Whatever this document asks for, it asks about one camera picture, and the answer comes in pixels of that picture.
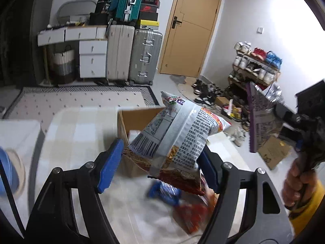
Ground wooden shoe rack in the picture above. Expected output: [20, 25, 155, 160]
[227, 42, 282, 122]

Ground white grey woven basket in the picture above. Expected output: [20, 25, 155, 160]
[48, 45, 76, 77]

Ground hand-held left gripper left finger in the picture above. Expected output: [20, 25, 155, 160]
[25, 138, 125, 244]

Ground round beige mat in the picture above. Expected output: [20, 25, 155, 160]
[176, 80, 204, 99]

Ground brown cardboard carton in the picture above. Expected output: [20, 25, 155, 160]
[257, 135, 292, 170]

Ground grey oval mirror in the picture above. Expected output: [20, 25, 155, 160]
[56, 0, 98, 22]

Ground black printed bag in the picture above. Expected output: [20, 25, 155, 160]
[95, 0, 111, 14]

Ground grey snack bag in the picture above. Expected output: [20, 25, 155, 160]
[129, 91, 232, 196]

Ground white desk with drawers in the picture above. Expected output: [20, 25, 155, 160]
[38, 25, 108, 79]

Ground red crisp packet blue print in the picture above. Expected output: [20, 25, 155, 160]
[173, 191, 219, 234]

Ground blue snack packet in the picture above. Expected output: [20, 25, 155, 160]
[148, 182, 182, 206]

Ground grey doormat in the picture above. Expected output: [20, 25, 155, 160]
[170, 74, 187, 85]

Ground dark grey refrigerator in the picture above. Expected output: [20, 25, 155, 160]
[30, 0, 55, 84]

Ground stack of blue bowls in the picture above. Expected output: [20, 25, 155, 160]
[0, 147, 21, 199]

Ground brown cardboard box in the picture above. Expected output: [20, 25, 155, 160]
[117, 107, 167, 178]

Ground black wardrobe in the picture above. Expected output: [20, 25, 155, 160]
[0, 0, 33, 87]

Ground silver suitcase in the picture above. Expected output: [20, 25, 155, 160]
[129, 28, 163, 85]

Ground shoe rack with shoes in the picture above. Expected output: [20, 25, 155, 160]
[229, 41, 283, 87]

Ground tan wooden door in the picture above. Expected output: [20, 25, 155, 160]
[158, 0, 225, 78]

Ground person's right hand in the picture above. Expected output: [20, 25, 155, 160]
[282, 158, 318, 210]

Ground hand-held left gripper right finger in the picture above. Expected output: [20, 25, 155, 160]
[197, 147, 296, 244]

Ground pile of dark sneakers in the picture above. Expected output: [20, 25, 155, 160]
[190, 79, 222, 106]

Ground black storage box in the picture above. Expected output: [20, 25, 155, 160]
[89, 13, 112, 26]

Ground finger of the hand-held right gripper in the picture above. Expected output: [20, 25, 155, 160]
[273, 102, 302, 129]

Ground silver purple snack packet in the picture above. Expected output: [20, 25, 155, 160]
[246, 82, 286, 153]

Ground colourful wrappers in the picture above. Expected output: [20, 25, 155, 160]
[223, 99, 243, 119]

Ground teal suitcase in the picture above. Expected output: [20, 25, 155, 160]
[115, 0, 147, 22]

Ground beige plates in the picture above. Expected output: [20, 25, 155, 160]
[8, 149, 26, 194]

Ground beige suitcase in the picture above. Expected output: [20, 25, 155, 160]
[105, 24, 135, 85]

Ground white low sneaker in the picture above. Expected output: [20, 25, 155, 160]
[232, 129, 247, 147]

